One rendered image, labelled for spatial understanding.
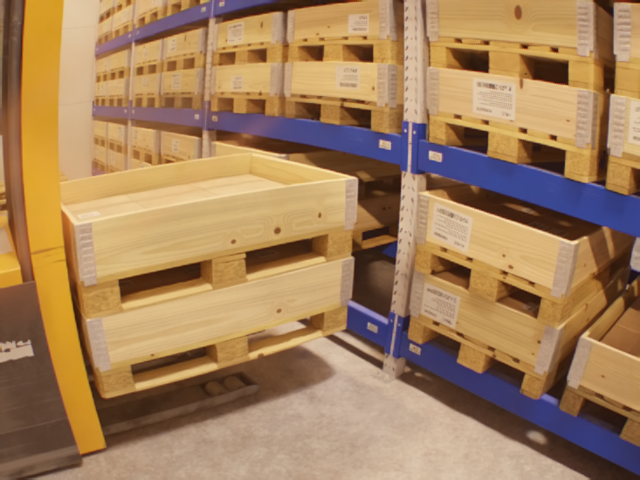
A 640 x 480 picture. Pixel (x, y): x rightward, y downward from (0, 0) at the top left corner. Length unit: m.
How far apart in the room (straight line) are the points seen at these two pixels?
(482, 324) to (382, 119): 1.00
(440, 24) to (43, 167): 1.65
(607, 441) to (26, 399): 2.23
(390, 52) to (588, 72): 1.01
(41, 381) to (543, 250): 1.88
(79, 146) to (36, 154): 6.07
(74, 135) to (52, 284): 6.01
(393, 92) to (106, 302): 1.52
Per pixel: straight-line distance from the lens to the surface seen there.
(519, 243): 1.97
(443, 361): 2.41
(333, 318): 2.36
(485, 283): 2.09
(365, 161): 3.43
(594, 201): 1.84
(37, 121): 1.65
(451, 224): 2.15
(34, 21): 1.66
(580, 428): 2.14
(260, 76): 3.18
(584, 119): 1.83
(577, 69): 1.86
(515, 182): 1.99
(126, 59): 5.77
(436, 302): 2.29
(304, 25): 2.88
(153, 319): 1.87
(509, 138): 1.98
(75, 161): 7.73
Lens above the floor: 1.43
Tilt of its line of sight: 19 degrees down
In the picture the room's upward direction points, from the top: 2 degrees clockwise
